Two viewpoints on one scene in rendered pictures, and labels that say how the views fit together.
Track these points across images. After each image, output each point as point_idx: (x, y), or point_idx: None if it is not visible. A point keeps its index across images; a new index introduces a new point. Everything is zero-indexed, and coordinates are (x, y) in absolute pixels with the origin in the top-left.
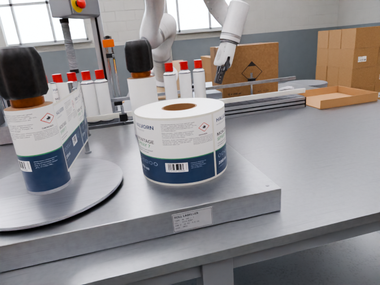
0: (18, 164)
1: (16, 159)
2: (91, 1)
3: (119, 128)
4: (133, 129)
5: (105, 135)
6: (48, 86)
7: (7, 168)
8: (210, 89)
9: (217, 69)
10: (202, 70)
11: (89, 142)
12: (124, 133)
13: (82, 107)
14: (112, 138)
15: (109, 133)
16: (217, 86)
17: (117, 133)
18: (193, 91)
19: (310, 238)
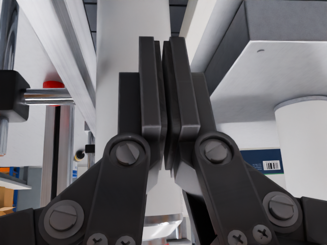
0: (268, 145)
1: (247, 147)
2: None
3: (215, 121)
4: (246, 113)
5: (242, 126)
6: (187, 212)
7: (270, 146)
8: (75, 34)
9: (143, 228)
10: (182, 220)
11: (256, 131)
12: (252, 118)
13: (284, 185)
14: (264, 123)
15: (234, 125)
16: (53, 0)
17: (242, 121)
18: (94, 94)
19: None
